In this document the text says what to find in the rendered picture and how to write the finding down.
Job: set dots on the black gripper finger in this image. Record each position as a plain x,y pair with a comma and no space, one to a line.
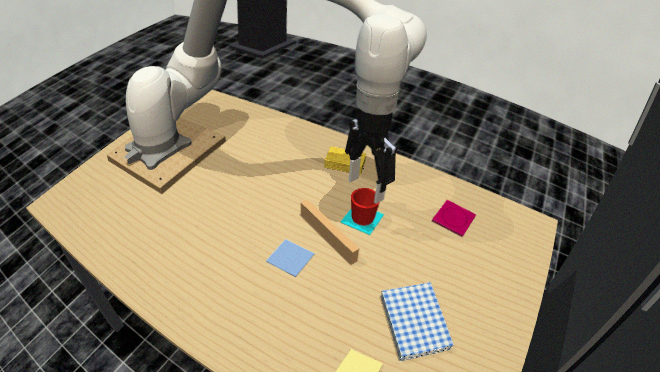
355,148
385,164

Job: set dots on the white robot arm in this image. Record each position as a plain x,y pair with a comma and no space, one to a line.
154,102

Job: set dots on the red cup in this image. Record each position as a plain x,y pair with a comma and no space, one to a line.
363,208

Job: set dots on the yellow sponge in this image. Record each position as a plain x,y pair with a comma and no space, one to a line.
337,159

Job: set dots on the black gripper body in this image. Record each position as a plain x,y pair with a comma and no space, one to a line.
375,125

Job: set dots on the blue and white checkered towel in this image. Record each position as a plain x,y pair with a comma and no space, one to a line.
416,321

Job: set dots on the flat magenta square pad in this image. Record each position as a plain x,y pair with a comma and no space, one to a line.
454,218

